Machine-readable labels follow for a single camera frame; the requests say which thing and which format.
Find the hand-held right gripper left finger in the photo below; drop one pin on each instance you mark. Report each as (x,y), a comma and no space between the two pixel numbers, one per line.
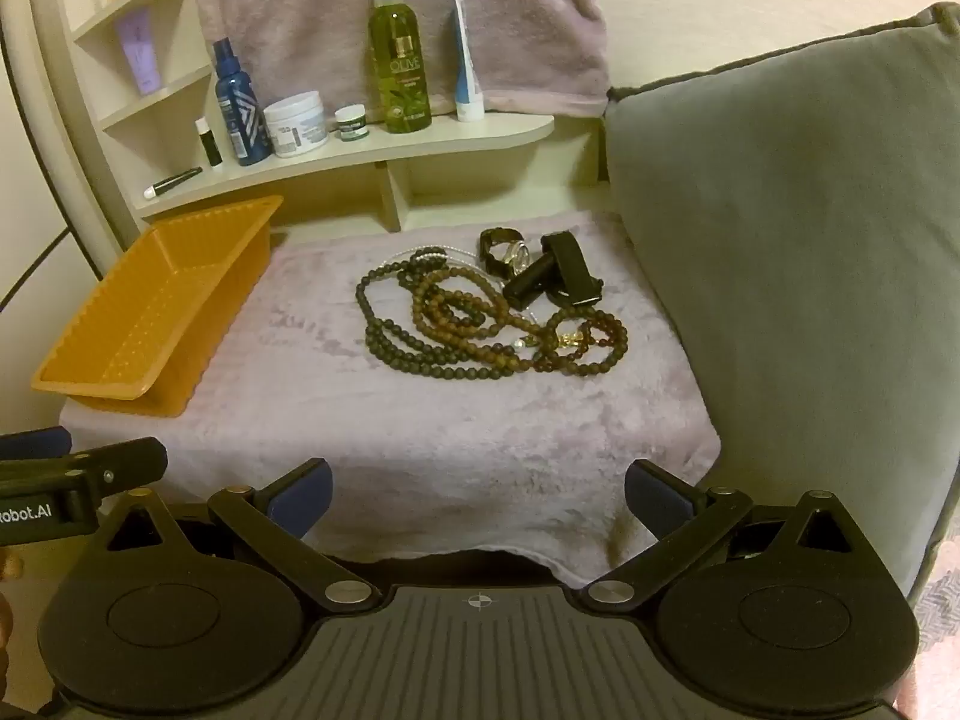
(304,499)

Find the cream wooden shelf unit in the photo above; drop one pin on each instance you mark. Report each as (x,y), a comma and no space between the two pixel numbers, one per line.
(450,144)

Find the orange plastic tray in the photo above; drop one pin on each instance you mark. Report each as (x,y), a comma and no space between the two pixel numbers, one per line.
(150,300)

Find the blue white tube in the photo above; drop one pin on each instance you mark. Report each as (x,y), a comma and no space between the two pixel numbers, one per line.
(466,67)

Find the black loop wristband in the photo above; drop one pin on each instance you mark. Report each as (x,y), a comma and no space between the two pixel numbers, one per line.
(574,262)

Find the grey cushion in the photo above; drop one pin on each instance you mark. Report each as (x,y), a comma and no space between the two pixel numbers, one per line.
(787,240)

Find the small green white jar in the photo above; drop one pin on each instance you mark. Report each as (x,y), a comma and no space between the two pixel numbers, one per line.
(351,126)

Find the lilac fleece mat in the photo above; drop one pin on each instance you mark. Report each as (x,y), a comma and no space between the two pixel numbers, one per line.
(375,435)

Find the blue spray bottle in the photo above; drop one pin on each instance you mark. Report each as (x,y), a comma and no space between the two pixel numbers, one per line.
(240,116)

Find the white cream jar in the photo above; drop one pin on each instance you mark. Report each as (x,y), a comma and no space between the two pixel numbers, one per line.
(296,127)

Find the black lip balm stick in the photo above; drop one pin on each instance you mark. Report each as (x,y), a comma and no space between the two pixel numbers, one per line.
(210,146)

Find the green oil spray bottle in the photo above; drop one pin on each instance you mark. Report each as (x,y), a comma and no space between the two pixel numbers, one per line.
(399,67)

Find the lilac hanging towel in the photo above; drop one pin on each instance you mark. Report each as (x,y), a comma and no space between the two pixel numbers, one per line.
(315,30)

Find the pale patterned bedsheet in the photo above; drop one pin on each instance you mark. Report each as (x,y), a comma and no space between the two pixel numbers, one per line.
(937,615)

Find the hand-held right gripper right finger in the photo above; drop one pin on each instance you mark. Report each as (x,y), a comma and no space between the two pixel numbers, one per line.
(656,499)

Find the purple cosmetic tube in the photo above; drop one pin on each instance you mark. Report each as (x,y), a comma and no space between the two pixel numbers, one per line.
(139,52)

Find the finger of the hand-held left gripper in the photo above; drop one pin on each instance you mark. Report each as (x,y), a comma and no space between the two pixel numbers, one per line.
(37,441)
(127,461)

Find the black tube with white cap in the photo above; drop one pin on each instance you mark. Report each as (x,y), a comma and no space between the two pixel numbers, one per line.
(176,180)

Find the person's left hand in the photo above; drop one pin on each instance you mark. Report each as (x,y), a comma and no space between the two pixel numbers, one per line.
(7,567)

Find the black gold wristwatch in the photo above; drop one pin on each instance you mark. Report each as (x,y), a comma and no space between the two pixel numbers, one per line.
(495,253)

